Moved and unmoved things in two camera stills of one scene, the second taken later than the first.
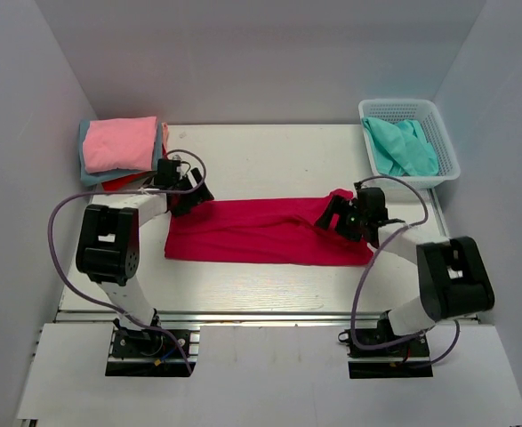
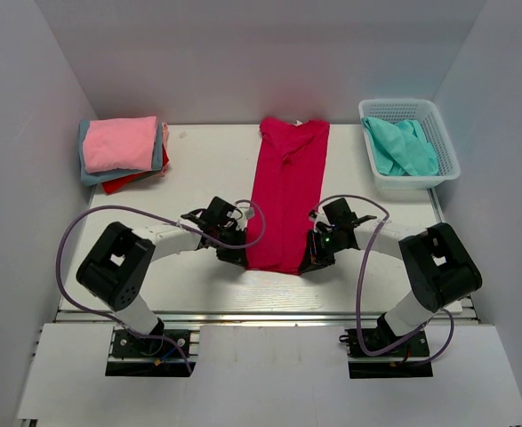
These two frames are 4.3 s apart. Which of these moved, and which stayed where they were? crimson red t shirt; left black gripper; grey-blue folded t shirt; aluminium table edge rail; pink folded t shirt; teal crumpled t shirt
Moved: left black gripper; crimson red t shirt
Stayed: pink folded t shirt; teal crumpled t shirt; aluminium table edge rail; grey-blue folded t shirt
